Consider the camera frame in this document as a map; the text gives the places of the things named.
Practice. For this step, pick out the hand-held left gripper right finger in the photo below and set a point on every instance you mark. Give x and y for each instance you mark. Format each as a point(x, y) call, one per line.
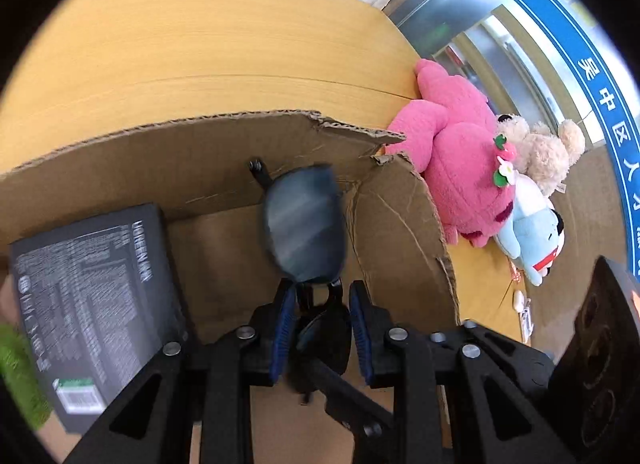
point(362, 339)

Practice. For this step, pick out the small white object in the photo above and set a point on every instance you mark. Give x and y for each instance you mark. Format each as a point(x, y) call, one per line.
point(518, 300)

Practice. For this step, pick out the light blue and white plush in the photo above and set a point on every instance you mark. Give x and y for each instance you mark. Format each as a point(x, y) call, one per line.
point(530, 239)

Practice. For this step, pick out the hot pink plush bear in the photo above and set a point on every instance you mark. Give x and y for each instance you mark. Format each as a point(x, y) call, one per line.
point(460, 153)

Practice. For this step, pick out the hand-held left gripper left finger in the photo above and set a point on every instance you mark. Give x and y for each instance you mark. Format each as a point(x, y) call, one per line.
point(282, 334)

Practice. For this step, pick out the green fuzzy object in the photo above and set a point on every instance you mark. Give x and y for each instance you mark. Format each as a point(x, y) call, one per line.
point(20, 374)

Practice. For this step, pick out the black printed product box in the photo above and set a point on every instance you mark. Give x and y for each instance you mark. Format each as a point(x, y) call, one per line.
point(90, 304)

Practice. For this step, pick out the blue wall sign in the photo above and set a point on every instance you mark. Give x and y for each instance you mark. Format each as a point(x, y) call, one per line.
point(575, 43)

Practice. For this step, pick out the black sunglasses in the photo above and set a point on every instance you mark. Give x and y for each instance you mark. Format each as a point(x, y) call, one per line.
point(305, 224)

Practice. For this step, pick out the metal framed glass door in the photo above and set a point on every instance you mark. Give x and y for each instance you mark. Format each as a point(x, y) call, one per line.
point(470, 8)

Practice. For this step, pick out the brown cardboard box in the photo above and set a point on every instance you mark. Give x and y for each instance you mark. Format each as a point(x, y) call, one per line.
point(400, 224)

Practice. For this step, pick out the beige teddy bear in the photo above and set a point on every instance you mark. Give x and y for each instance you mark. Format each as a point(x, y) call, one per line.
point(545, 153)

